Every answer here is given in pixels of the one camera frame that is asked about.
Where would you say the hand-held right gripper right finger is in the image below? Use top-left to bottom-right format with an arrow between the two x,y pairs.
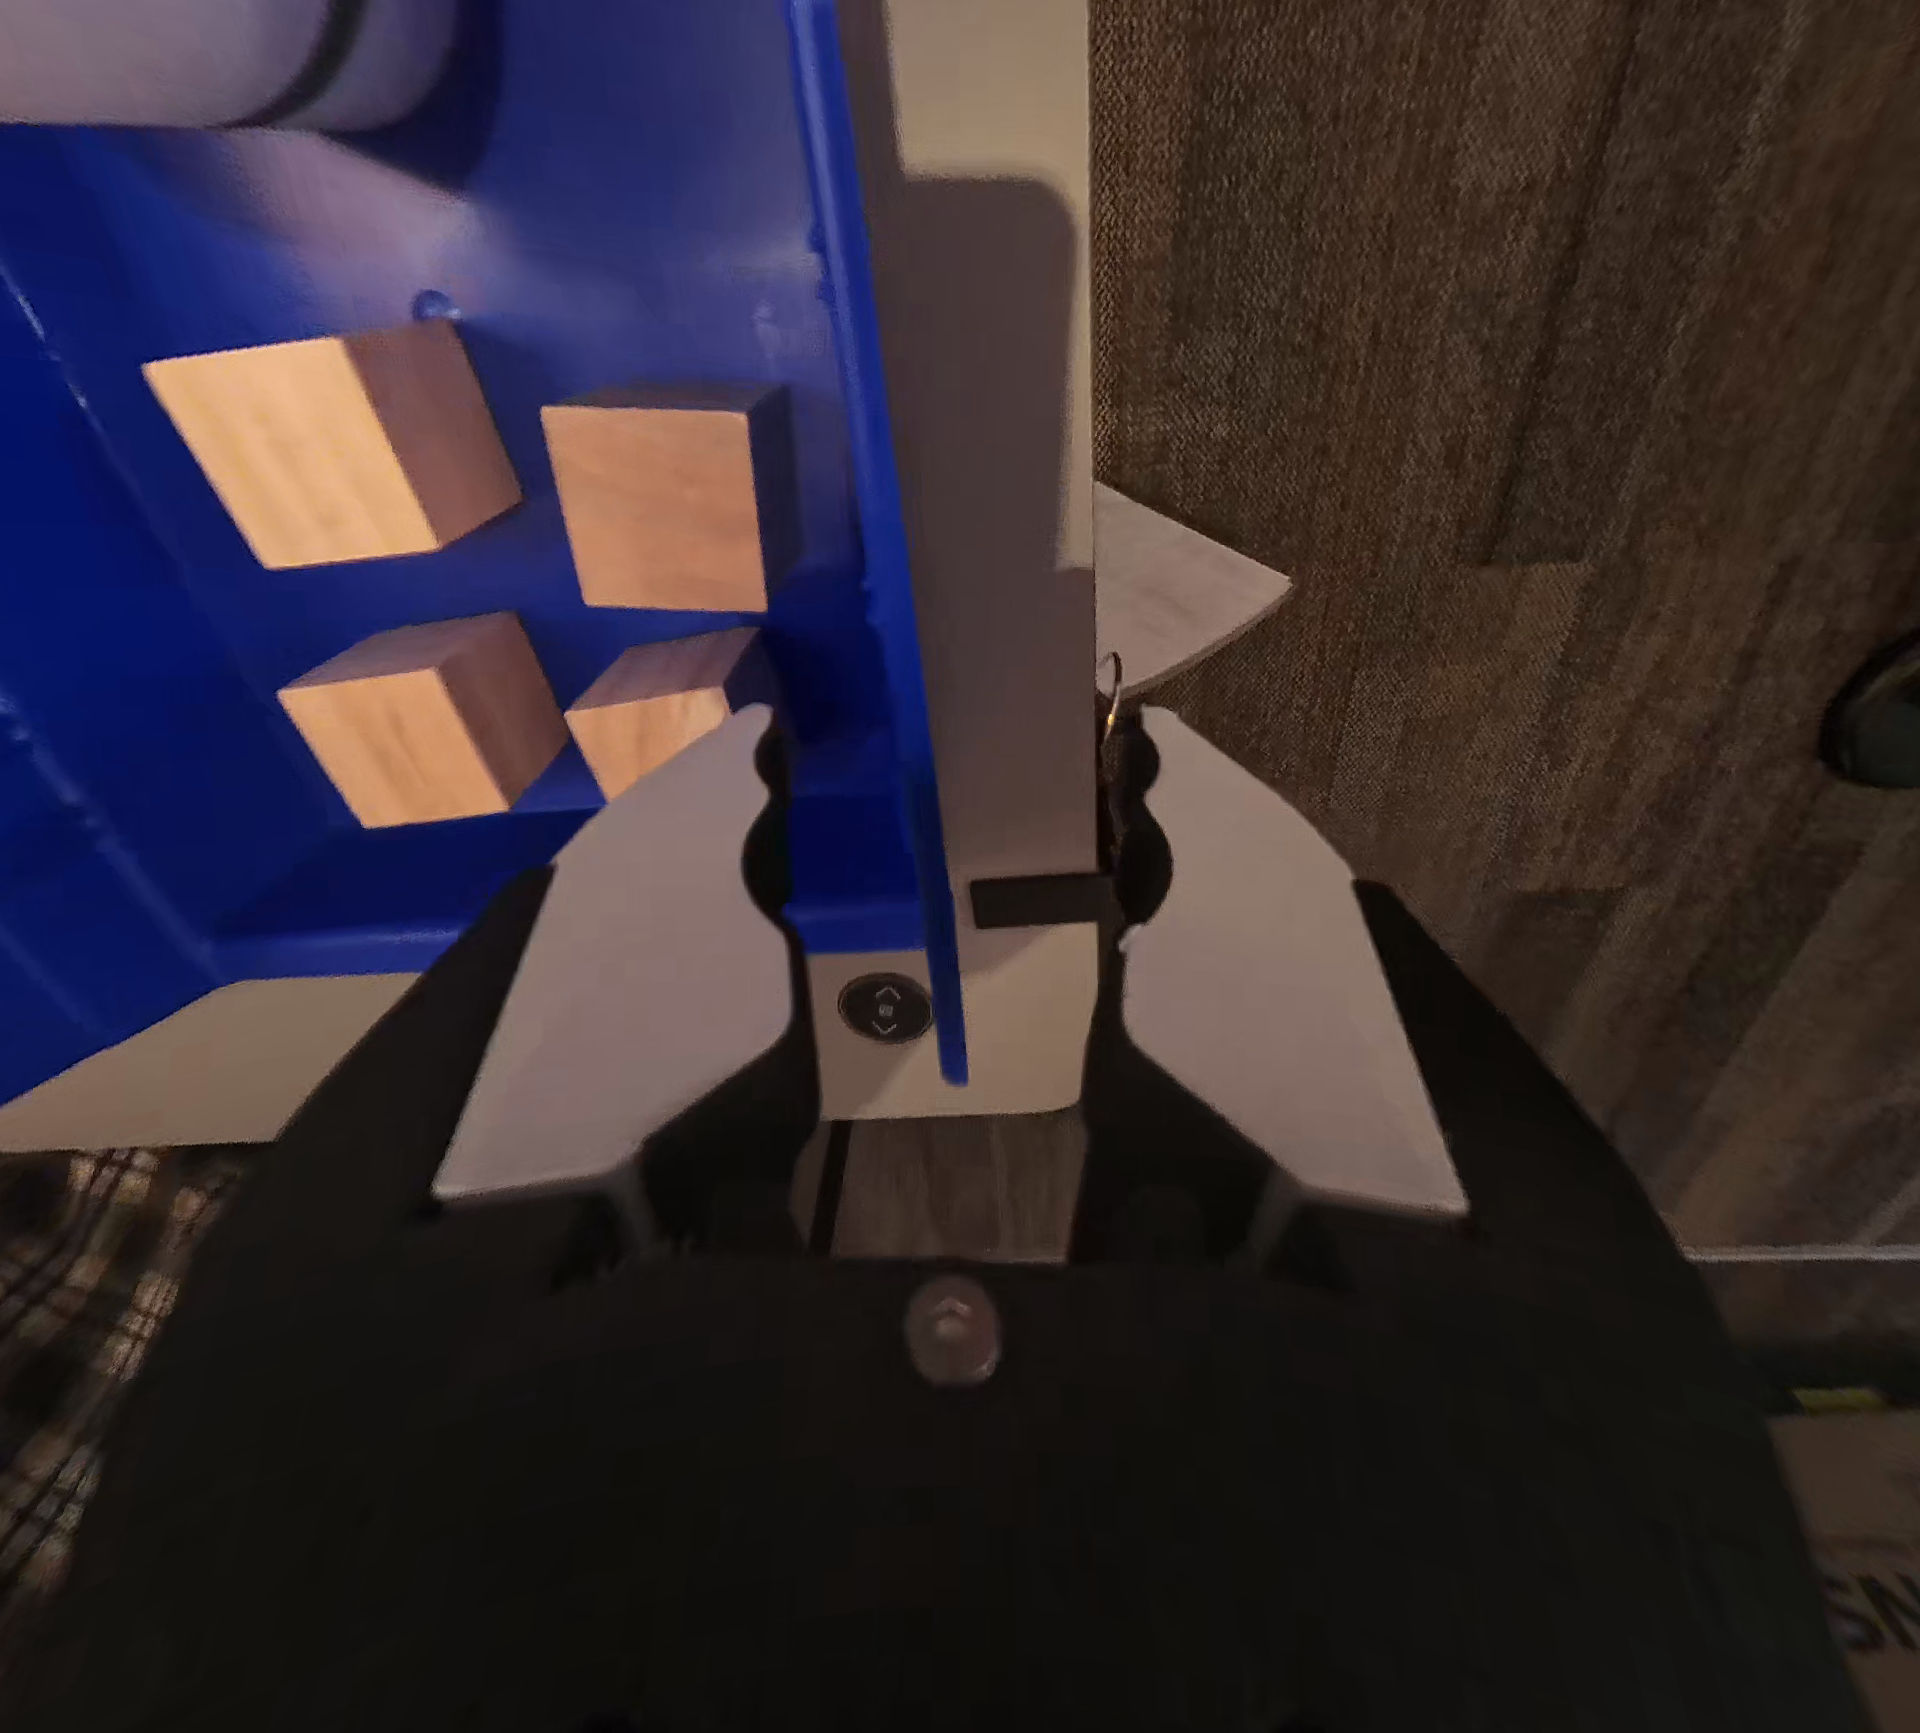
1103,707 -> 1473,1223

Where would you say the wooden cube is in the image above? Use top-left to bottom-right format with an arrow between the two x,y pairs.
564,627 -> 768,802
540,380 -> 796,615
141,317 -> 524,572
277,611 -> 569,833

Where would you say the grey table foot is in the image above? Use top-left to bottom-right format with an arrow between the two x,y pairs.
1092,482 -> 1293,703

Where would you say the blue plastic bin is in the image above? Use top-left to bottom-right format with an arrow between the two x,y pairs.
0,0 -> 970,1114

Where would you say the round desk control button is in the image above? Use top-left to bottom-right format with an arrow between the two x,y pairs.
841,970 -> 936,1047

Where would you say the person in plaid shirt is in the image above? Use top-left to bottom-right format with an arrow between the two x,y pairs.
0,1148 -> 253,1603

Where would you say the cardboard box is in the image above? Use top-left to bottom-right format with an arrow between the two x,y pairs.
1769,1410 -> 1920,1733

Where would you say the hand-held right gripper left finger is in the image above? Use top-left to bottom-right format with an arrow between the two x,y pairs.
432,707 -> 824,1207

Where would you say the dark chair caster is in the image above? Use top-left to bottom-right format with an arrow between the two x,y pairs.
1819,630 -> 1920,794

